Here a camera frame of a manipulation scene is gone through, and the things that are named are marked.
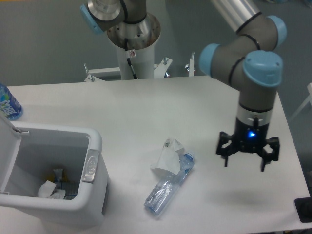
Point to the crushed clear plastic bottle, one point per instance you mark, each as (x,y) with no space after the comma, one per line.
(166,188)

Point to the white trash can lid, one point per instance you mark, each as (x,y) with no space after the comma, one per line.
(10,140)

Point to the crumpled white tissue wrapper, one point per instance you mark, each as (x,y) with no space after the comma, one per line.
(169,158)

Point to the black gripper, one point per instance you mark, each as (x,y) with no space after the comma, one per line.
(248,139)

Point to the silver lid push button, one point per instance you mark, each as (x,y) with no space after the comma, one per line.
(90,166)

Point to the white plastic trash can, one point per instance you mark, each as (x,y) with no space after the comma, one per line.
(31,152)

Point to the blue labelled water bottle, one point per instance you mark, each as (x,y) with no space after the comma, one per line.
(9,105)

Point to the yellow grey trash in bin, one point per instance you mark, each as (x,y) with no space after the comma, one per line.
(63,180)

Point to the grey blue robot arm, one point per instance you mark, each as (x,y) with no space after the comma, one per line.
(248,64)

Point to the white tissue in bin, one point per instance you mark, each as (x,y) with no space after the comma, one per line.
(49,190)

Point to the black object at table edge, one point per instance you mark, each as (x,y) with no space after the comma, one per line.
(304,209)

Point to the white furniture frame right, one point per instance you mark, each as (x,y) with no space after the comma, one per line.
(308,100)

